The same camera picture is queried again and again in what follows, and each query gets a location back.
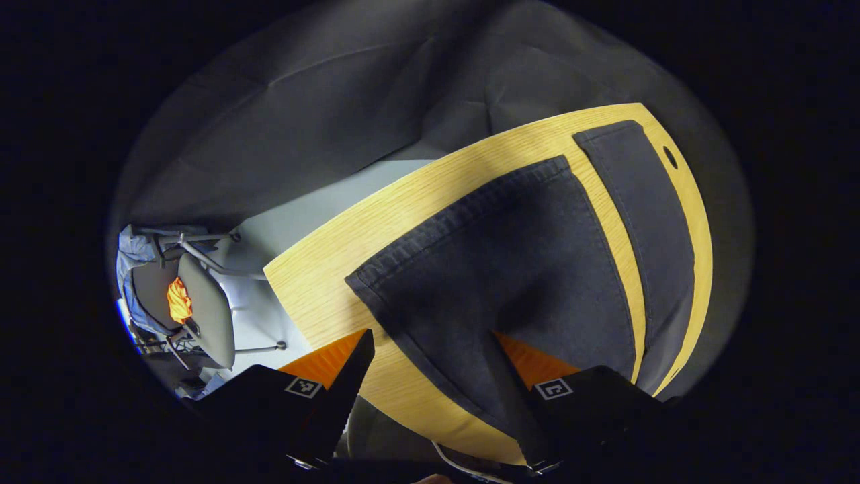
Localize orange cloth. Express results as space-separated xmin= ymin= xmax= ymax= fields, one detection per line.
xmin=167 ymin=277 xmax=194 ymax=325

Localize grey chair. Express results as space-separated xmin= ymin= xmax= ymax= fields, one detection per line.
xmin=118 ymin=224 xmax=290 ymax=399

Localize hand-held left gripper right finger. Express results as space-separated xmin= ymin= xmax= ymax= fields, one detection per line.
xmin=494 ymin=329 xmax=673 ymax=471

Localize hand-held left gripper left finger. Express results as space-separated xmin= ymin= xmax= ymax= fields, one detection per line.
xmin=181 ymin=328 xmax=376 ymax=466

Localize black jeans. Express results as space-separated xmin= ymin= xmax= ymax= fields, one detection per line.
xmin=345 ymin=120 xmax=696 ymax=438

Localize black backdrop cloth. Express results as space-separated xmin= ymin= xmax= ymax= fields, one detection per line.
xmin=107 ymin=0 xmax=757 ymax=404

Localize white cable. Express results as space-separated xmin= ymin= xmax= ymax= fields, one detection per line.
xmin=432 ymin=440 xmax=513 ymax=484

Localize blue garment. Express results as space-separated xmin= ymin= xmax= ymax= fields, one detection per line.
xmin=116 ymin=225 xmax=209 ymax=337

